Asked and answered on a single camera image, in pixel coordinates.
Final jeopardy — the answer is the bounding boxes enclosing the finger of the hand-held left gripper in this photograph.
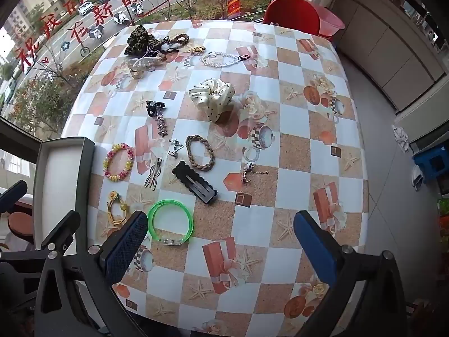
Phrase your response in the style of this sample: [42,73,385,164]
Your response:
[0,180,28,213]

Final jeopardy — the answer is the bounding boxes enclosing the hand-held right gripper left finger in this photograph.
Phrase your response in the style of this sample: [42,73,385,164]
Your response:
[35,211,150,337]

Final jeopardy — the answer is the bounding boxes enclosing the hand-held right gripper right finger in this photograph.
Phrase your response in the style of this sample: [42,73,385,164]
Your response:
[293,211,418,337]

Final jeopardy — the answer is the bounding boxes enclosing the yellow hair tie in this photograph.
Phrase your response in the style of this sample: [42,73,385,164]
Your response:
[106,191,127,225]

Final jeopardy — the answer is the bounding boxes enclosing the green translucent bangle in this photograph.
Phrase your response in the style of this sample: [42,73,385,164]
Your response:
[147,199,193,245]

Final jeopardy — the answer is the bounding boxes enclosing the grey jewelry box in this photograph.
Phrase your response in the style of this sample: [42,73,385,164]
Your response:
[34,137,96,253]

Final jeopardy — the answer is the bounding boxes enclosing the silver metal hair clip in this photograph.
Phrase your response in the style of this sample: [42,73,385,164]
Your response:
[145,158,163,191]

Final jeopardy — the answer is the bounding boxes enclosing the pink yellow bead bracelet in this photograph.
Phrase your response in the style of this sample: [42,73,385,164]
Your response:
[103,143,134,182]

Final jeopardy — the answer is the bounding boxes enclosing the dangling earring with clear disc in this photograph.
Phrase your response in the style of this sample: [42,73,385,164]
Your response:
[242,147,270,184]

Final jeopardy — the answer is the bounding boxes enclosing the brown braided hair tie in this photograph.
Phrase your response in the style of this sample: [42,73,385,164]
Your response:
[185,134,214,172]

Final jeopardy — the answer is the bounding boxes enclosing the round brown stool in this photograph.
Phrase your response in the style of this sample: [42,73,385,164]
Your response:
[7,212,36,240]

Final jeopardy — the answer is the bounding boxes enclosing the checked printed tablecloth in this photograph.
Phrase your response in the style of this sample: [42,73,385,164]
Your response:
[61,19,369,337]

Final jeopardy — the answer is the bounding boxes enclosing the black snap hair clip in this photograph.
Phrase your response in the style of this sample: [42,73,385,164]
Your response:
[172,161,218,204]

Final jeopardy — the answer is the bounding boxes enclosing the small black claw clip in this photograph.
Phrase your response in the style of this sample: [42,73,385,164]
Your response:
[145,100,166,118]

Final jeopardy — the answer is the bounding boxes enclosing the white cloth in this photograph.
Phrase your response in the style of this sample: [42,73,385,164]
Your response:
[392,124,410,153]

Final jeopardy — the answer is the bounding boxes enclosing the blue plastic stool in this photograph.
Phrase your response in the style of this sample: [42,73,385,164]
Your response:
[412,149,449,186]

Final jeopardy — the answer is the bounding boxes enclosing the cream polka dot scrunchie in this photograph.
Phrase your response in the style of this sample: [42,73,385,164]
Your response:
[189,79,235,123]

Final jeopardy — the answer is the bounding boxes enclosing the clear hair claw clip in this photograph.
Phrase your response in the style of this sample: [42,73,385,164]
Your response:
[125,56,158,79]

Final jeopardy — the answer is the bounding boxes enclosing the leopard print scrunchie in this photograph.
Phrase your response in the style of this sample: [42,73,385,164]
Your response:
[124,25,162,56]

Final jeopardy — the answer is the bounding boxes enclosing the white cabinet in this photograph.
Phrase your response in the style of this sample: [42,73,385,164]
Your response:
[330,0,449,113]

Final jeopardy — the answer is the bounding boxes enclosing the pink plastic basin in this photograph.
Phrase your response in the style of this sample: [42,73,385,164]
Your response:
[314,5,346,43]

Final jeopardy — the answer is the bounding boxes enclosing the red plastic chair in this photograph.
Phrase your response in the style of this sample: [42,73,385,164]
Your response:
[263,0,321,36]

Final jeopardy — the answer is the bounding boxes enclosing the silver chain earring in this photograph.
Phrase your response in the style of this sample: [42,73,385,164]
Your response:
[167,139,184,158]

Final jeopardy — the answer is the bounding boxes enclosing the black hair ties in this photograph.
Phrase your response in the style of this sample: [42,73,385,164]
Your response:
[145,45,179,62]

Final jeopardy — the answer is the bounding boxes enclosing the silver chain bracelet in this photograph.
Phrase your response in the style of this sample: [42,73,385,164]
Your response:
[201,51,250,69]

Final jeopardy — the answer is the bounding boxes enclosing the brown beaded bracelet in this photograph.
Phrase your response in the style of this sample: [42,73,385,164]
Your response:
[162,33,191,45]

